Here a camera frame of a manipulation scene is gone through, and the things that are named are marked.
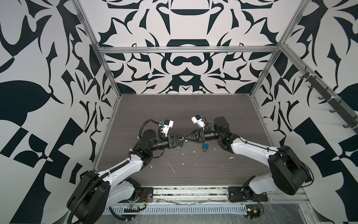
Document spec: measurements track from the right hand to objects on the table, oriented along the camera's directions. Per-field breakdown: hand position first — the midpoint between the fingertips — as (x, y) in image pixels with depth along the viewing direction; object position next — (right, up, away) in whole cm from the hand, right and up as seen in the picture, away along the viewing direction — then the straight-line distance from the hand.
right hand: (186, 140), depth 70 cm
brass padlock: (-3, +1, +1) cm, 3 cm away
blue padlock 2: (+13, -9, +21) cm, 27 cm away
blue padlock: (-3, -7, +24) cm, 25 cm away
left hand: (+1, +2, -1) cm, 2 cm away
